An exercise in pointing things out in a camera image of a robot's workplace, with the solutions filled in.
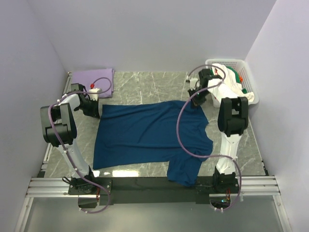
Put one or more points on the white plastic laundry basket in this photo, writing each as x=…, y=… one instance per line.
x=243, y=70

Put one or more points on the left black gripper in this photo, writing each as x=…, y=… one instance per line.
x=94, y=112

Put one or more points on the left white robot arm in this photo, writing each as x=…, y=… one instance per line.
x=59, y=129

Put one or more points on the green t shirt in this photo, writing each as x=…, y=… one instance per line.
x=238, y=79

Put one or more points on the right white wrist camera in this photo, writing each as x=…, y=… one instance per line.
x=194, y=83

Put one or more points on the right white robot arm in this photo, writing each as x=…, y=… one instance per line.
x=220, y=81

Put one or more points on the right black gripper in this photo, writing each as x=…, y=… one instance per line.
x=197, y=102

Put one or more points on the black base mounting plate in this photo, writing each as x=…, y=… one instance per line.
x=122, y=190

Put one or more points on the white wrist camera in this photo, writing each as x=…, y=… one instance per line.
x=94, y=93
x=194, y=83

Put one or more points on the blue t shirt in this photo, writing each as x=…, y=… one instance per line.
x=130, y=134

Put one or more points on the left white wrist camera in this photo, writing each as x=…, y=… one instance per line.
x=94, y=93

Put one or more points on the white t shirt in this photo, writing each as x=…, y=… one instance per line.
x=229, y=88

